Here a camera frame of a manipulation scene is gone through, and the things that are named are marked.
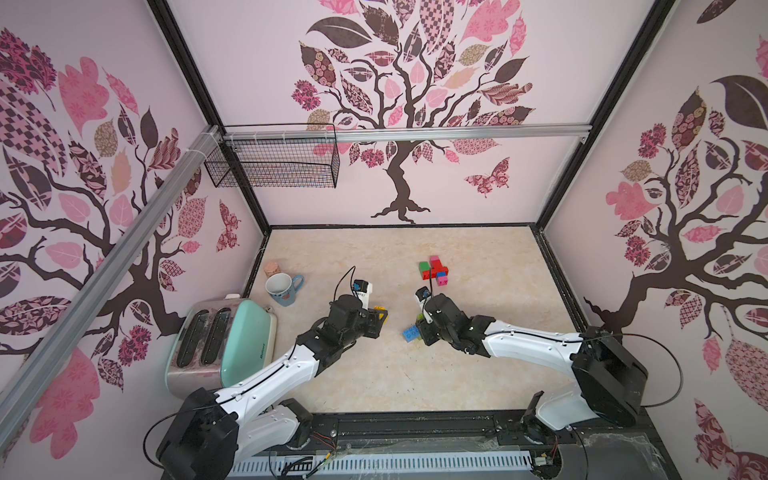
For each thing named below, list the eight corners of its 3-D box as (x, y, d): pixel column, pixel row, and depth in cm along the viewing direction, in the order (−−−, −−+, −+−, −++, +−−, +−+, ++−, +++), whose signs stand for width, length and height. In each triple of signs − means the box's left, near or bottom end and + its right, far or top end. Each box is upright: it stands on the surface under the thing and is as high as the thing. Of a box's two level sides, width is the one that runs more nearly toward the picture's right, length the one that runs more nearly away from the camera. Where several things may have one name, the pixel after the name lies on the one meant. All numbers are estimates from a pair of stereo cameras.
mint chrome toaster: (191, 400, 80) (148, 379, 66) (224, 321, 96) (194, 290, 81) (267, 400, 80) (240, 379, 66) (287, 321, 96) (269, 290, 81)
